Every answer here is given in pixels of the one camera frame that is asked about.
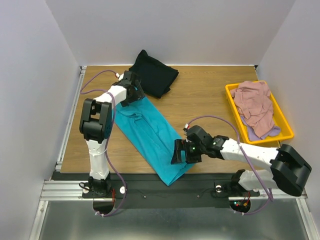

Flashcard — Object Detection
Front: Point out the turquoise t shirt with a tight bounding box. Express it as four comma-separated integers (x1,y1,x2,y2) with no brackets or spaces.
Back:
115,97,194,186

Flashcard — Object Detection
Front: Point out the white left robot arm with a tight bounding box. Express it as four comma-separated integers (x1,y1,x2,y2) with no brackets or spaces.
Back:
79,70,145,198

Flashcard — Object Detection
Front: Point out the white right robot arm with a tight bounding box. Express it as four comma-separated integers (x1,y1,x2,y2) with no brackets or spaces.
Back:
171,125,312,197

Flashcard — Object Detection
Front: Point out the folded black t shirt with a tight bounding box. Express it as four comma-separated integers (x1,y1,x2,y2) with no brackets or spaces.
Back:
128,49,179,99

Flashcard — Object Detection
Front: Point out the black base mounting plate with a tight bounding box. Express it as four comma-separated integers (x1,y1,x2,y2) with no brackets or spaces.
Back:
82,173,259,209

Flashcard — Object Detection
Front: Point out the yellow plastic tray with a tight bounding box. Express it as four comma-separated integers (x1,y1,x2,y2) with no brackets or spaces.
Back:
225,83,294,145

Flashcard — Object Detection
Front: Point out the pink t shirt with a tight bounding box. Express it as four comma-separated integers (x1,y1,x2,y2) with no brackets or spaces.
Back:
230,81,275,140

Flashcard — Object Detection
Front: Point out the lavender t shirt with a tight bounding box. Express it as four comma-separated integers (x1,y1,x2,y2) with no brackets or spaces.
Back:
240,115,281,142

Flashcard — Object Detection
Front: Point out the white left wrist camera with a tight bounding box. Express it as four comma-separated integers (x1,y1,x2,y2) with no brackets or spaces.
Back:
114,73,124,81

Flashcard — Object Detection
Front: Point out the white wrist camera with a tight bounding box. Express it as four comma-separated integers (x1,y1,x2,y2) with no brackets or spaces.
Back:
183,123,191,132
114,73,124,81

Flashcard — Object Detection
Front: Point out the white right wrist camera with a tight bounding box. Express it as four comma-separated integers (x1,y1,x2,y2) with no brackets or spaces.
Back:
183,123,191,132

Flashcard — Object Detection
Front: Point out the aluminium left side rail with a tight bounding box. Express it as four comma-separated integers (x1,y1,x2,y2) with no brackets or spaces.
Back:
54,65,87,172

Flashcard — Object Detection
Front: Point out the aluminium front frame rail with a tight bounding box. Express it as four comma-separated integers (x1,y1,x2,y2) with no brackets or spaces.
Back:
40,180,308,202

